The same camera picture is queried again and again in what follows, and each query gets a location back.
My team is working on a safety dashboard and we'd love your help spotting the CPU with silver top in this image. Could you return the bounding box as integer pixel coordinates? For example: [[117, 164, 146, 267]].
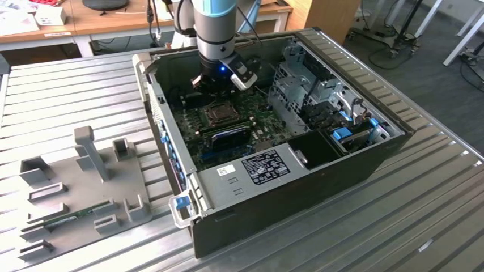
[[209, 104, 233, 120]]

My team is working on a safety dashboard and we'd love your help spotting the metal socket cover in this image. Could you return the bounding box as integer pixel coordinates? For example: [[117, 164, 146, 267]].
[[203, 100, 242, 126]]

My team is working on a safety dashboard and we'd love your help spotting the CPU socket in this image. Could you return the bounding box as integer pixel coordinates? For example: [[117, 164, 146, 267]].
[[199, 99, 245, 128]]

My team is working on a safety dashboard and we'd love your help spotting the black RAM slot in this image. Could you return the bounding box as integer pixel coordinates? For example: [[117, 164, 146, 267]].
[[201, 123, 254, 138], [195, 118, 253, 134]]

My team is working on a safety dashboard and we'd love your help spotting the silver drive cage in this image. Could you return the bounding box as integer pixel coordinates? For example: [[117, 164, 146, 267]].
[[267, 39, 343, 134]]

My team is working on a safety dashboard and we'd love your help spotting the green motherboard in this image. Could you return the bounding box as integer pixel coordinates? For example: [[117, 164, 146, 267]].
[[167, 84, 302, 171]]

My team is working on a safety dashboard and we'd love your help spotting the black expansion card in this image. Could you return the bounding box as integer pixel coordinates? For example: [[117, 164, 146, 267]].
[[209, 126, 253, 153]]

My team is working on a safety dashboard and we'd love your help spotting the wooden desk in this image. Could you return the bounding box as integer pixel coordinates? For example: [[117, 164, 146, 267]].
[[0, 0, 294, 57]]

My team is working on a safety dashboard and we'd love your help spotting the wooden cabinet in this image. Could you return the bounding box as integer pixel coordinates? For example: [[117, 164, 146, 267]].
[[286, 0, 362, 45]]

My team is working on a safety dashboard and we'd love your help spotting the black round pad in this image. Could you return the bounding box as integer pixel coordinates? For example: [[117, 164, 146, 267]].
[[81, 0, 129, 12]]

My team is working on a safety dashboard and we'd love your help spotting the blue disk carrier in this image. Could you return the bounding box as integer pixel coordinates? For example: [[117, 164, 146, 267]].
[[329, 126, 373, 152]]

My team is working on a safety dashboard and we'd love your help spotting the silver power supply unit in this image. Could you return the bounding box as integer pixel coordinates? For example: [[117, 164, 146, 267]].
[[190, 142, 307, 218]]

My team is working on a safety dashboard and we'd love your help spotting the white cardboard box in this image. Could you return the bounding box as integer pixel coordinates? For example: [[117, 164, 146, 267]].
[[33, 6, 66, 27]]

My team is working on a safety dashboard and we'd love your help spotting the open black PC case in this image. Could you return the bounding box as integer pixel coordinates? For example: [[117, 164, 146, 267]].
[[131, 27, 417, 259]]

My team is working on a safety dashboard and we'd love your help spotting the black wheeled stand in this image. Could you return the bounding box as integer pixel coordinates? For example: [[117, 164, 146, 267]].
[[346, 0, 426, 59]]

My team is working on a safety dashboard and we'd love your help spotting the white paper stack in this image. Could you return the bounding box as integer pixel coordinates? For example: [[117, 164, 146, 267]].
[[0, 5, 38, 37]]

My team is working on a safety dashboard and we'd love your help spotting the grey parts rack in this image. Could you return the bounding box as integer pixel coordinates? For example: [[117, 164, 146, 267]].
[[15, 125, 154, 263]]

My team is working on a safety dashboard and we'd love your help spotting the green RAM stick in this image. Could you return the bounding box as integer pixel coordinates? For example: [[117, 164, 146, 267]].
[[21, 201, 114, 232]]

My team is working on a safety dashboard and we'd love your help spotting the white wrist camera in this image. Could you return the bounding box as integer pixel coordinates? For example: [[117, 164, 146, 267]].
[[218, 54, 259, 91]]

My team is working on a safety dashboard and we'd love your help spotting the white table frame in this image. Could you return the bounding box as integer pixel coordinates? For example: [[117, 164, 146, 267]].
[[413, 0, 484, 67]]

